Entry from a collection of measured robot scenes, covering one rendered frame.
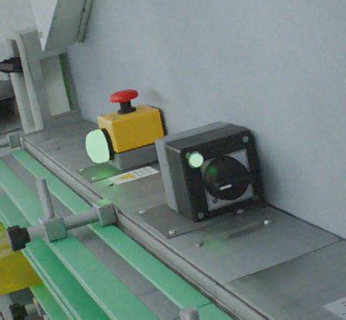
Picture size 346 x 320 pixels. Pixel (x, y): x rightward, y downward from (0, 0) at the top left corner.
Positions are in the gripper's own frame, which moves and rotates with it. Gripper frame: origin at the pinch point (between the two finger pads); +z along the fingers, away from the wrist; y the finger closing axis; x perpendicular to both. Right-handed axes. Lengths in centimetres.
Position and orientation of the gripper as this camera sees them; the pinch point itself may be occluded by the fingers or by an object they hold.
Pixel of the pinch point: (32, 65)
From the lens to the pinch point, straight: 170.5
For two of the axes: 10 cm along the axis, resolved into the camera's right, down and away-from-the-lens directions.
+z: 9.3, -0.1, 3.6
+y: 3.5, 1.6, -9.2
